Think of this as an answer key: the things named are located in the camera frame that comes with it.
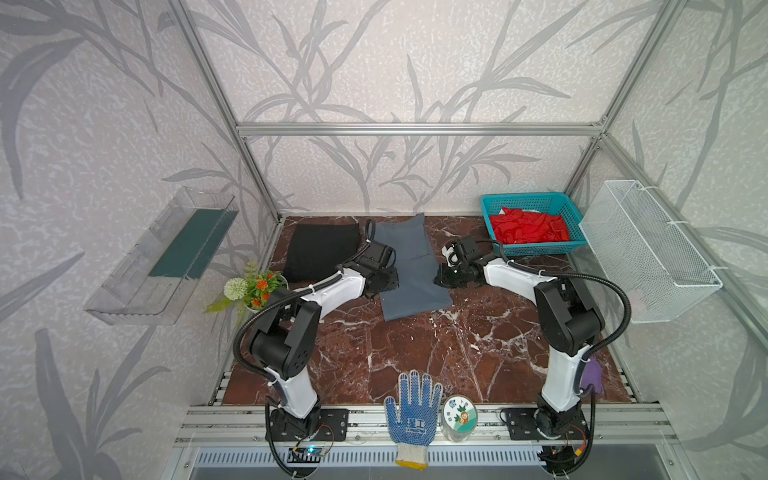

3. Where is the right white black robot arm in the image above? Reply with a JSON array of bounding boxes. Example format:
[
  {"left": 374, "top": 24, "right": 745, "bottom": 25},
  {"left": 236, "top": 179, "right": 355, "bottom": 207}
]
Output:
[{"left": 435, "top": 236, "right": 632, "bottom": 425}]

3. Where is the blue dotted work glove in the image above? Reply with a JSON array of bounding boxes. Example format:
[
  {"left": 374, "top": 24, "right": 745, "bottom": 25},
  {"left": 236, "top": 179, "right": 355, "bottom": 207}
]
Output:
[{"left": 384, "top": 370, "right": 443, "bottom": 471}]

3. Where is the green circuit board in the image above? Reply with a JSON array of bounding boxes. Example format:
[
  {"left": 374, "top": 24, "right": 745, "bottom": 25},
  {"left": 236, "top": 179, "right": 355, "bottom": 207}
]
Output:
[{"left": 289, "top": 445, "right": 332, "bottom": 464}]

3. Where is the folded black t shirt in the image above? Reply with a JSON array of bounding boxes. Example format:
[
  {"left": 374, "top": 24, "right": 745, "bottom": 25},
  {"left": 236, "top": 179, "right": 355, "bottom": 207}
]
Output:
[{"left": 282, "top": 224, "right": 361, "bottom": 283}]

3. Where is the round tin with cartoon label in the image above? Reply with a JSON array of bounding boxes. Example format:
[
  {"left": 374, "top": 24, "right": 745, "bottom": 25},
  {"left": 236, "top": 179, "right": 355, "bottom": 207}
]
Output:
[{"left": 440, "top": 395, "right": 478, "bottom": 443}]

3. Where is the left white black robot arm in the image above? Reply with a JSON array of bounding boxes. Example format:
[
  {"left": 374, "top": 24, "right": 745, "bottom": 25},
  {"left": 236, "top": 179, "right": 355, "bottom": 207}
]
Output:
[{"left": 232, "top": 219, "right": 398, "bottom": 431}]

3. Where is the white wire mesh basket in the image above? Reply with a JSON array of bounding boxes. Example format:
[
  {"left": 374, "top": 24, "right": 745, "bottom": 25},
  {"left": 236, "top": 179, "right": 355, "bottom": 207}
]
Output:
[{"left": 580, "top": 180, "right": 723, "bottom": 324}]

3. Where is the clear plastic wall shelf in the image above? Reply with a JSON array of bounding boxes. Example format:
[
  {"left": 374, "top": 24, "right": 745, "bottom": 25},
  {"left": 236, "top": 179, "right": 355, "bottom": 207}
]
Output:
[{"left": 84, "top": 187, "right": 239, "bottom": 326}]

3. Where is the aluminium front rail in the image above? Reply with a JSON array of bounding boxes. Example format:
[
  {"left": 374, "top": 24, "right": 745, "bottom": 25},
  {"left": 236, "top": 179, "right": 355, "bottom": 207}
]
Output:
[{"left": 172, "top": 403, "right": 680, "bottom": 449}]

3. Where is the grey t shirt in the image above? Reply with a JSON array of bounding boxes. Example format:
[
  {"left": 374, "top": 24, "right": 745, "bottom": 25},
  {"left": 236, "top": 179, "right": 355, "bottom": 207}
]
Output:
[{"left": 374, "top": 214, "right": 453, "bottom": 321}]

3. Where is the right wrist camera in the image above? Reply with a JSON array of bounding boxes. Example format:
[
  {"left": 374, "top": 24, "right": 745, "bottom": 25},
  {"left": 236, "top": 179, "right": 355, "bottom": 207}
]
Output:
[{"left": 441, "top": 241, "right": 462, "bottom": 267}]

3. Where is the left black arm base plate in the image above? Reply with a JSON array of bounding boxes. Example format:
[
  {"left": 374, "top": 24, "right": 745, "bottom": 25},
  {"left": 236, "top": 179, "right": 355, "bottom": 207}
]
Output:
[{"left": 268, "top": 407, "right": 350, "bottom": 442}]

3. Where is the teal plastic basket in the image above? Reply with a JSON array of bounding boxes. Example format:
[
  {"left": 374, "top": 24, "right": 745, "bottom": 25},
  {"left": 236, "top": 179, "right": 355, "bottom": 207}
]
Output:
[{"left": 480, "top": 192, "right": 587, "bottom": 257}]

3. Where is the potted artificial flower plant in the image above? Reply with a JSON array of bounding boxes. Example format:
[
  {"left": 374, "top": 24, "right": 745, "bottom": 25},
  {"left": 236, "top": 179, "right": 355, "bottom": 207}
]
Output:
[{"left": 205, "top": 261, "right": 288, "bottom": 313}]

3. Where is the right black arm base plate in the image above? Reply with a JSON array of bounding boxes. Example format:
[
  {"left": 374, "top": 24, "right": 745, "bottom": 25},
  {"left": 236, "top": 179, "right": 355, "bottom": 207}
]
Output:
[{"left": 501, "top": 403, "right": 590, "bottom": 440}]

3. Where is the purple object by right wall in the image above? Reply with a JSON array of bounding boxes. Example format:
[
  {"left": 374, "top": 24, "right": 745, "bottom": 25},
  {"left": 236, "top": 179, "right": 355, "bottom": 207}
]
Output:
[{"left": 580, "top": 357, "right": 603, "bottom": 395}]

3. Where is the red t shirt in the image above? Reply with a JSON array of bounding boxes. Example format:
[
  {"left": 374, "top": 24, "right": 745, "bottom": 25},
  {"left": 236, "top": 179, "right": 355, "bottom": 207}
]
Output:
[{"left": 489, "top": 207, "right": 571, "bottom": 245}]

